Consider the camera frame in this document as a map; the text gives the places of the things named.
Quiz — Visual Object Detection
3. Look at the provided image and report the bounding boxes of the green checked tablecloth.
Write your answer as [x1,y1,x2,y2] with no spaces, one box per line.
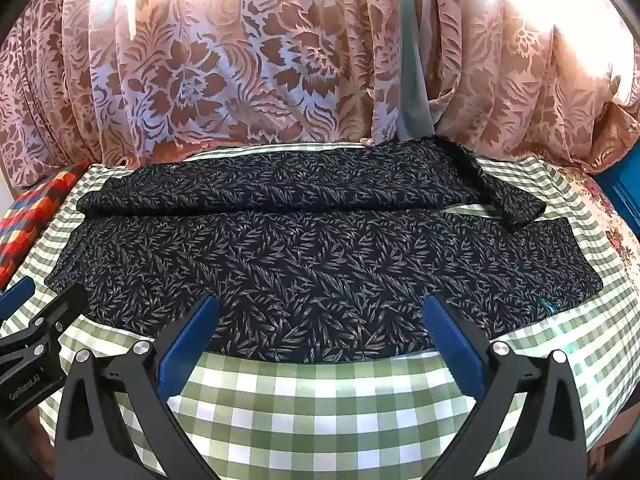
[0,142,640,480]

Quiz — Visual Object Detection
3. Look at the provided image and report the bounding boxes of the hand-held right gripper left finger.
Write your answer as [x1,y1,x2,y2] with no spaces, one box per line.
[54,295,222,480]

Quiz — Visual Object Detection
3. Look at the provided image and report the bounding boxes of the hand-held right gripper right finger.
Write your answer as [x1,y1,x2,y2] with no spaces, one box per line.
[422,295,593,480]

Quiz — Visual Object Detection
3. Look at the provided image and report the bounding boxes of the pink floral curtain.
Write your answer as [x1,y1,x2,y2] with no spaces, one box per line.
[0,0,408,188]
[370,0,640,173]

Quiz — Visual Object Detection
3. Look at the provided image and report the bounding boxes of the blue plastic crate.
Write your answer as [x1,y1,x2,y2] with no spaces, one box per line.
[594,147,640,241]

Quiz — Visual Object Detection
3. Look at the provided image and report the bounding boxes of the flowered blanket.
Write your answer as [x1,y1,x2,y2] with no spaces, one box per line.
[554,165,640,288]

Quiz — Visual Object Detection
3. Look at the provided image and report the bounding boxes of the grey cloth strip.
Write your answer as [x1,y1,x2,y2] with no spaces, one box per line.
[395,0,437,142]

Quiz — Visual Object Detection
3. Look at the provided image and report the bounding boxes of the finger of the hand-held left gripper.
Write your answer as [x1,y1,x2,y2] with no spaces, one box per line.
[0,284,90,367]
[0,279,37,314]

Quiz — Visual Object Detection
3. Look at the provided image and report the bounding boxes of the dark leaf print pants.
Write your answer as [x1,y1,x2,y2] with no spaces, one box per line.
[44,136,603,364]

